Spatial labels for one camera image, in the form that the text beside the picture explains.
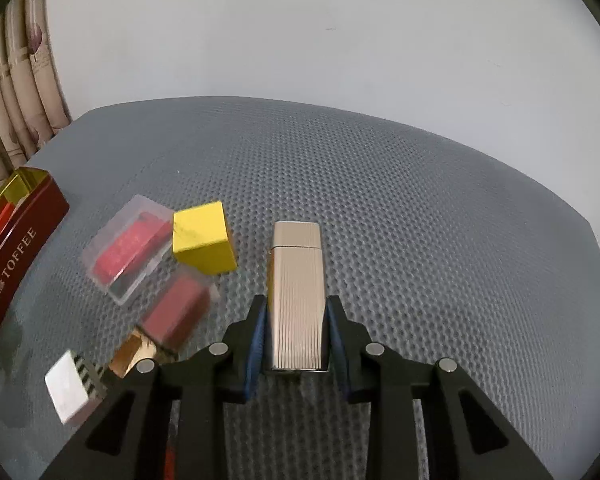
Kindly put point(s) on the yellow striped cube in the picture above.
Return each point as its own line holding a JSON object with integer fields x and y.
{"x": 201, "y": 239}

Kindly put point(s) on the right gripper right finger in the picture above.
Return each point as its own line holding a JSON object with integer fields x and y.
{"x": 467, "y": 436}

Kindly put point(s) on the clear box with red card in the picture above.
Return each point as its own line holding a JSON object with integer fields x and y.
{"x": 128, "y": 248}

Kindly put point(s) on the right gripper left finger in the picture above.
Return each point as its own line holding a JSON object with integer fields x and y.
{"x": 171, "y": 410}

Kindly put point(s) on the red rounded case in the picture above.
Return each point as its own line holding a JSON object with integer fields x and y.
{"x": 169, "y": 464}

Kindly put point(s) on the beige patterned curtain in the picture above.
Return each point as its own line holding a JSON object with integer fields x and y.
{"x": 32, "y": 107}

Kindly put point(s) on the white striped cube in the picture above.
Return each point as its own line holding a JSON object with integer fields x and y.
{"x": 76, "y": 388}

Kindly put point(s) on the red gold toffee tin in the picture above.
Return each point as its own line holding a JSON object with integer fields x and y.
{"x": 41, "y": 207}

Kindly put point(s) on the red rectangular block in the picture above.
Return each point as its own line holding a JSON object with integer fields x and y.
{"x": 7, "y": 209}

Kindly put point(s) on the grey honeycomb table mat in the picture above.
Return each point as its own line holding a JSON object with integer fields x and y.
{"x": 230, "y": 288}

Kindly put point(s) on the gold lipstick with clear cap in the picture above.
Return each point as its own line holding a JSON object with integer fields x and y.
{"x": 168, "y": 323}

